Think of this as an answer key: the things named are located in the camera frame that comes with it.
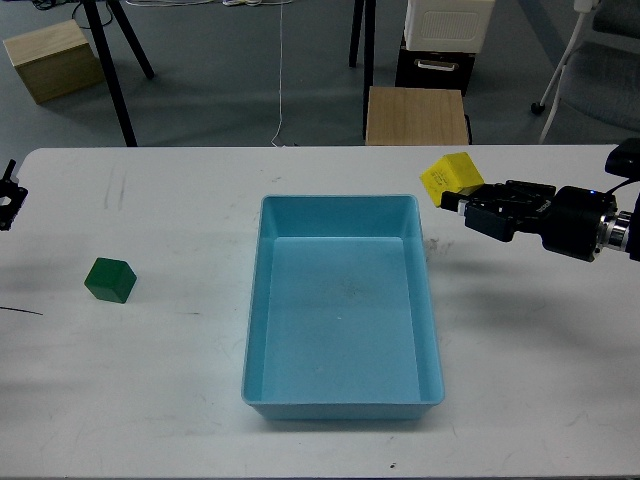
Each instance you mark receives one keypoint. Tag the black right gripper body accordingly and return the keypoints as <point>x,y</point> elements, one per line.
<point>569,220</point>

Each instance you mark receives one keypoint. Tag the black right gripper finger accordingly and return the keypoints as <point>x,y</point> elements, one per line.
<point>497,189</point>
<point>455,202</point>

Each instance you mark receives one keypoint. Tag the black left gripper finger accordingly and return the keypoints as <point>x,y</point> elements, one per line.
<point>7,176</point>

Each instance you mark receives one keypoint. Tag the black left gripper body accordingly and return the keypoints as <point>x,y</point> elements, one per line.
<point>15,196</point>

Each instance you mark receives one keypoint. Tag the yellow wooden block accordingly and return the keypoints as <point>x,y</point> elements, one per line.
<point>455,172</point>

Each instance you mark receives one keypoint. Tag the green wooden block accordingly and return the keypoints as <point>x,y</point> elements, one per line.
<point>110,280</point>

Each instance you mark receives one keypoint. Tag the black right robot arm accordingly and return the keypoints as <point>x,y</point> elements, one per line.
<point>621,231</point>

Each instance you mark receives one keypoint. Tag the light wooden box left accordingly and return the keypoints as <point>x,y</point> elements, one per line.
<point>54,61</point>

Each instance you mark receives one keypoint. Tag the black zip tie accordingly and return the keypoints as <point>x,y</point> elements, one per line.
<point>18,310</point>

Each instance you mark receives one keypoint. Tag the black storage crate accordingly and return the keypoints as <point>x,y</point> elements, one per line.
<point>434,70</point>

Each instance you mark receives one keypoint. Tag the grey office chair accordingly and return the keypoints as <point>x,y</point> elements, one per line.
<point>595,79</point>

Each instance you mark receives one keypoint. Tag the blue plastic bin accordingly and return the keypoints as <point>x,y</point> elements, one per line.
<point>341,324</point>

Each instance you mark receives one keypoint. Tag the black table leg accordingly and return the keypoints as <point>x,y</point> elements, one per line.
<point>362,40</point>

